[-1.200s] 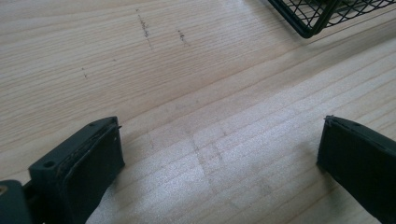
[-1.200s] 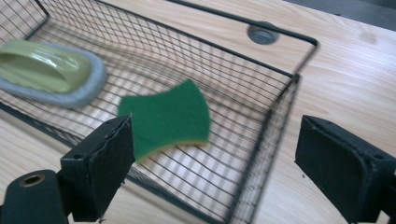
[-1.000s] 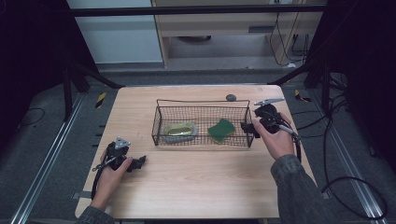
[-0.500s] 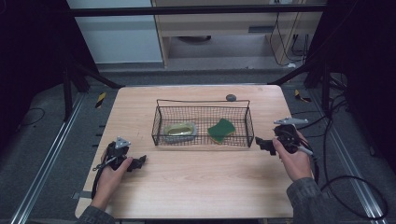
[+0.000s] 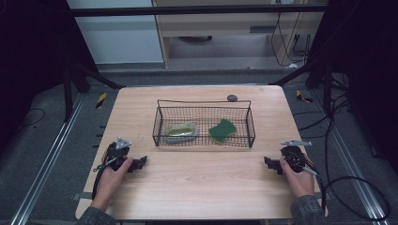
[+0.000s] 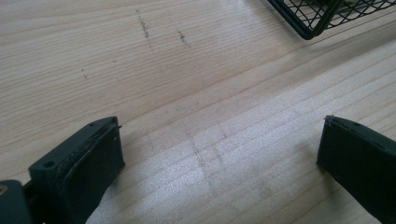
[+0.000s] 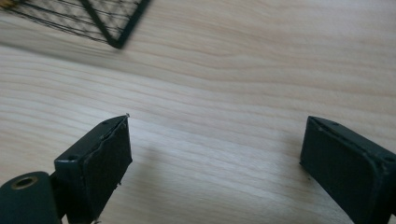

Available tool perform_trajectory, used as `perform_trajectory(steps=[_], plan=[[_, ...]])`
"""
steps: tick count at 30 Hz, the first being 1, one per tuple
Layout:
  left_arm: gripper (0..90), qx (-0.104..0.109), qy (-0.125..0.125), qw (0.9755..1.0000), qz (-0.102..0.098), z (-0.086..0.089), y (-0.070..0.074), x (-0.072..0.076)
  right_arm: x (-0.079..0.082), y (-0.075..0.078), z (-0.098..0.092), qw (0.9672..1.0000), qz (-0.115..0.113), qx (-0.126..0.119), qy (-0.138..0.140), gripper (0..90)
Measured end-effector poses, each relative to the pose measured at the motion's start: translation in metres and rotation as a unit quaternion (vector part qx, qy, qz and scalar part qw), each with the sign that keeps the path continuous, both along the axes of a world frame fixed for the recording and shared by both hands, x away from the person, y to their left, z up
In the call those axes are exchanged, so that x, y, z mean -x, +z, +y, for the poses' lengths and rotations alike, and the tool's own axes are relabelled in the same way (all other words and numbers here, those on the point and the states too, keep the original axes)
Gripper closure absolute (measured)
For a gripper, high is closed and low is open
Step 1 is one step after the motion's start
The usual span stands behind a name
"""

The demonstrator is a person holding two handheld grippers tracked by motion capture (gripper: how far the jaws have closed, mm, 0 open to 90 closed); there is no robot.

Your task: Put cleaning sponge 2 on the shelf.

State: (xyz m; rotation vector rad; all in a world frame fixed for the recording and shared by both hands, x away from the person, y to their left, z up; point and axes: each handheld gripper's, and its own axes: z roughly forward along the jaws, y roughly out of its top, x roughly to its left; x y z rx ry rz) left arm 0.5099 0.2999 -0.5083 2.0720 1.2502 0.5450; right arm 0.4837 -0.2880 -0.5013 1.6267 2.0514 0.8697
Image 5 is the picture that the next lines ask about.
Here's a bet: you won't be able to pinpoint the green and yellow sponge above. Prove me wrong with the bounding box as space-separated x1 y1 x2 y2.
207 118 237 145

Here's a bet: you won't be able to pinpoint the yellow and black tape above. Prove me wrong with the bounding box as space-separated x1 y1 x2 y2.
95 92 108 110
295 89 314 104

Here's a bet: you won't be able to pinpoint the black wire basket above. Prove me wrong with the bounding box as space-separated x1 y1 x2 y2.
151 98 256 149

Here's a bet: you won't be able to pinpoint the dark round object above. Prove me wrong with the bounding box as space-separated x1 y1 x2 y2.
177 35 214 44

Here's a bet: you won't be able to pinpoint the thin black floor cable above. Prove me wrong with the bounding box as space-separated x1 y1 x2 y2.
18 107 47 128

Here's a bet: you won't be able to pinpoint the black curtain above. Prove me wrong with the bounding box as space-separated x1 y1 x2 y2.
0 0 99 153
308 0 398 174

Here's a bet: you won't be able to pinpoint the person's right hand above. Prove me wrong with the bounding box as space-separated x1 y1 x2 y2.
279 158 316 199

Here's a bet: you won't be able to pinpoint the hand-held gripper cable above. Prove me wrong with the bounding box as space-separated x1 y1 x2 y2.
91 157 118 201
301 164 329 214

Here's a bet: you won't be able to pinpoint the black looped floor cable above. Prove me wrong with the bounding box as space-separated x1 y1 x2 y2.
321 118 391 221

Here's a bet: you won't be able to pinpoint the black floor cables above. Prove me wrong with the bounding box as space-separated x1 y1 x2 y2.
292 93 352 141

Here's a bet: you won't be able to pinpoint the white cabinet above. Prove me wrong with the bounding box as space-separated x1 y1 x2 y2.
66 0 164 65

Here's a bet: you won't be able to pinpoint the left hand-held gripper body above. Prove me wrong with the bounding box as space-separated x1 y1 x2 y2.
102 136 135 173

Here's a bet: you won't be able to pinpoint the black metal stand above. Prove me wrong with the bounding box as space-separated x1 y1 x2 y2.
269 57 334 117
62 60 126 123

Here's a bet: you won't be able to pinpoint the person's left hand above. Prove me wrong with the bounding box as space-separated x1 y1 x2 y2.
90 157 134 212

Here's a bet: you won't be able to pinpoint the grey soap dish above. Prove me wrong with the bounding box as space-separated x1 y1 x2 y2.
163 122 200 145

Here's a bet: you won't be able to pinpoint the black hanging cables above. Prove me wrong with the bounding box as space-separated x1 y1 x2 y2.
270 12 314 68

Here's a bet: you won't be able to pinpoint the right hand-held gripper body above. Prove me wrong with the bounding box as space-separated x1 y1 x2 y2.
280 140 314 173

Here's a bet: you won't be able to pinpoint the right hand-held gripper cable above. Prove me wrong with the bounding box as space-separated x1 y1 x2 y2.
301 164 329 214

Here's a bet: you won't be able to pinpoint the left hand-held gripper cable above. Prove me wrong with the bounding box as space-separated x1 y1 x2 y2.
91 157 118 201

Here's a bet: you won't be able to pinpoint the black horizontal bar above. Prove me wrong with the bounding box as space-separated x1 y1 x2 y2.
69 4 329 18

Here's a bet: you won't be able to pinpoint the wooden cabinet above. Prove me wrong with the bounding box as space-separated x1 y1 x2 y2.
152 0 328 68

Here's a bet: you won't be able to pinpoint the grey tape strip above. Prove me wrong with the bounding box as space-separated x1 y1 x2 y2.
71 191 94 201

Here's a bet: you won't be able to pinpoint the metal floor rail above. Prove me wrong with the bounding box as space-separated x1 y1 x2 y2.
313 90 391 225
8 93 86 225

